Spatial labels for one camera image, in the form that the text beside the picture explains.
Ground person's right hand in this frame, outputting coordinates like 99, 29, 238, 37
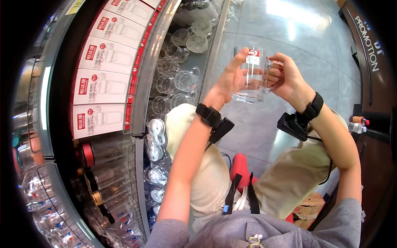
265, 52, 316, 113

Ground person's left hand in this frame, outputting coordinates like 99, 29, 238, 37
203, 47, 265, 110

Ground person's right fingers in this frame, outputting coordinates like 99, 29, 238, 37
265, 52, 291, 91

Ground person's left fingers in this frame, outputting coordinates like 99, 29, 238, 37
243, 68, 265, 91

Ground person's left thumb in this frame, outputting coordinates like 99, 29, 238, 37
233, 47, 250, 72

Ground clear glass mug red label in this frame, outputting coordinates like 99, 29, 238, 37
231, 46, 274, 104

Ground black wrist band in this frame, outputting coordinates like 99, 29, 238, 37
277, 92, 324, 142
195, 103, 235, 144

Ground red stool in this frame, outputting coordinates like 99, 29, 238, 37
229, 153, 294, 224

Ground person's legs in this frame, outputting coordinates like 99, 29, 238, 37
164, 103, 348, 234

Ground dark brown display stand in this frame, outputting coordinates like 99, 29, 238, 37
337, 0, 397, 248

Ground torn cardboard piece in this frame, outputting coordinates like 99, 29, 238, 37
292, 192, 326, 230

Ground full shop shelf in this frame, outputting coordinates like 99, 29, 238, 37
12, 0, 231, 248

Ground person's body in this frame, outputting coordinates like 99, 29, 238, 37
144, 158, 364, 248

